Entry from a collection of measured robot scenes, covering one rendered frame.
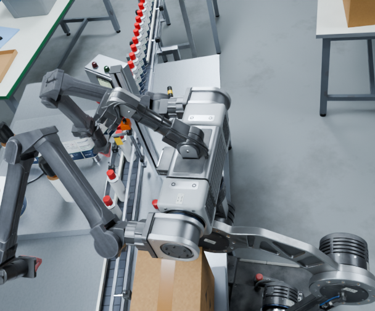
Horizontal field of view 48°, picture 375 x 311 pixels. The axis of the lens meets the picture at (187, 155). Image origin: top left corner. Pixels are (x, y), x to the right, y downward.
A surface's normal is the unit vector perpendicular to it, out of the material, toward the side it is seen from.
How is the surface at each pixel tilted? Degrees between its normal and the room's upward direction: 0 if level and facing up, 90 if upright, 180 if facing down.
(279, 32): 0
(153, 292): 0
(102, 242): 51
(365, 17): 91
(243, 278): 0
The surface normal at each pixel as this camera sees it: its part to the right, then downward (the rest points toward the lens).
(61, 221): -0.21, -0.62
